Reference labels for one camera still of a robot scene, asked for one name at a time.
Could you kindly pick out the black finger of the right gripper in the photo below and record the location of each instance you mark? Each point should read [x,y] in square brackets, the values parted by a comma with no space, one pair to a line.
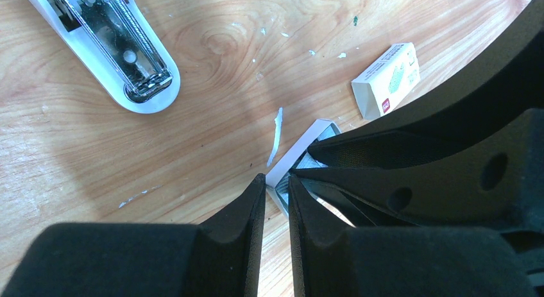
[497,183]
[490,92]

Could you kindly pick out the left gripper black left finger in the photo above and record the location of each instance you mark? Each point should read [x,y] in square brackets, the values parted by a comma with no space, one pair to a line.
[218,257]

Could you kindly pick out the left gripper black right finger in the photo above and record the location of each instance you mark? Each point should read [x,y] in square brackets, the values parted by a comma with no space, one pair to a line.
[332,258]

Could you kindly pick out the small white staple box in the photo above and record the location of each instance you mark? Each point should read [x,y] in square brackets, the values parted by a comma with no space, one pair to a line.
[387,81]

